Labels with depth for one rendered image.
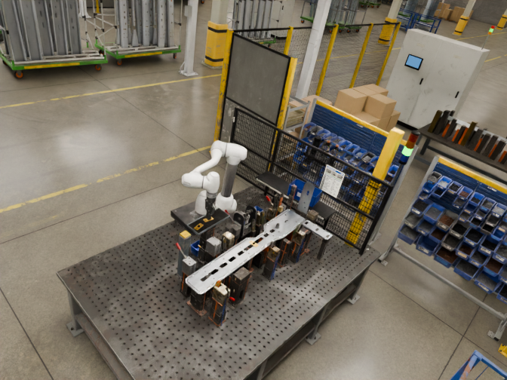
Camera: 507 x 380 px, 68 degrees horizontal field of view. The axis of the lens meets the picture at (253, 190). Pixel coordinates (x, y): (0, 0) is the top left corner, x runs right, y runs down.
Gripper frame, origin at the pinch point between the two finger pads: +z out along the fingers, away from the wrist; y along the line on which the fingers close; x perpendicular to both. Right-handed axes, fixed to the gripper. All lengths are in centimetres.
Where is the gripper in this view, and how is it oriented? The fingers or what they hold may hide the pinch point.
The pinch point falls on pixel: (208, 215)
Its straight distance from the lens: 313.5
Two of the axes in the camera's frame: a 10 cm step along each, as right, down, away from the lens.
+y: 6.2, 5.3, -5.8
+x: 7.7, -2.5, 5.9
